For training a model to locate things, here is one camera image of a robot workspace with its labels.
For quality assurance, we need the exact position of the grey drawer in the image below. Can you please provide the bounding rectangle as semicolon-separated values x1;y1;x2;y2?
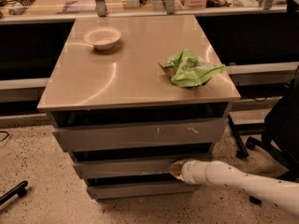
53;118;227;152
73;153;212;179
87;180;196;200

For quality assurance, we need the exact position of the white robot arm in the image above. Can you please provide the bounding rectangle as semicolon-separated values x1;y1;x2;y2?
170;159;299;216

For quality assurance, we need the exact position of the grey bottom drawer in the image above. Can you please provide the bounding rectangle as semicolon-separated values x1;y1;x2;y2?
87;180;196;200

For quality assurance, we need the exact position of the grey drawer cabinet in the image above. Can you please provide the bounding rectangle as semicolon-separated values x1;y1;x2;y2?
37;15;240;187

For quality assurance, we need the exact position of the grey top drawer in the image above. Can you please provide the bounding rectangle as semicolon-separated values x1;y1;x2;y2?
53;118;227;152

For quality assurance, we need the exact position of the black stand foot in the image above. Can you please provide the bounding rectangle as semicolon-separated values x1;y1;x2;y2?
228;115;265;159

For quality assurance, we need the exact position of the green crumpled chip bag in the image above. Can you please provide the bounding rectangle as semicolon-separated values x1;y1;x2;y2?
159;49;225;88

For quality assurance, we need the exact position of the black office chair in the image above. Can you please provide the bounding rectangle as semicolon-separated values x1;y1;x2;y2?
245;75;299;205

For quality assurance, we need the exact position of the white bowl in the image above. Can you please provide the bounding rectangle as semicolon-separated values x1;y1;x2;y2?
83;27;121;50

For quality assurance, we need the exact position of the black chair leg with caster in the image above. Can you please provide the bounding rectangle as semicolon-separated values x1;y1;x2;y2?
0;180;28;205

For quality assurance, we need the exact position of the black coiled tool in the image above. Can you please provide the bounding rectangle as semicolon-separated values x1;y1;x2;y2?
8;0;35;15

